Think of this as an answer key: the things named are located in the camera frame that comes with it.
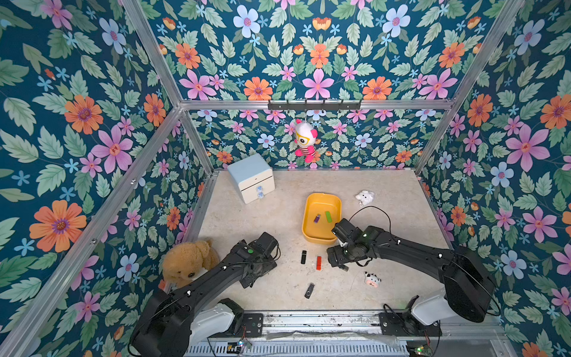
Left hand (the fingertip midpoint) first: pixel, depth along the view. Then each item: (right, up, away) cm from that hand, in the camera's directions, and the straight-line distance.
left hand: (268, 269), depth 83 cm
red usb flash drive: (+20, +1, +5) cm, 20 cm away
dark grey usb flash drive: (+29, 0, +3) cm, 30 cm away
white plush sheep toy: (+43, +27, +21) cm, 55 cm away
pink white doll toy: (+15, +53, +13) cm, 57 cm away
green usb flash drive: (+25, +18, +19) cm, 36 cm away
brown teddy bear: (-24, +8, -14) cm, 30 cm away
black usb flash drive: (+14, +3, +5) cm, 15 cm away
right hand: (+27, +5, +1) cm, 28 cm away
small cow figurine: (+39, -3, -1) cm, 39 cm away
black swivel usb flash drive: (+16, -7, -2) cm, 17 cm away
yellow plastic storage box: (+22, +20, +20) cm, 36 cm away
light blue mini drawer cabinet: (-9, +36, +14) cm, 40 cm away
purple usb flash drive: (+20, +17, +18) cm, 32 cm away
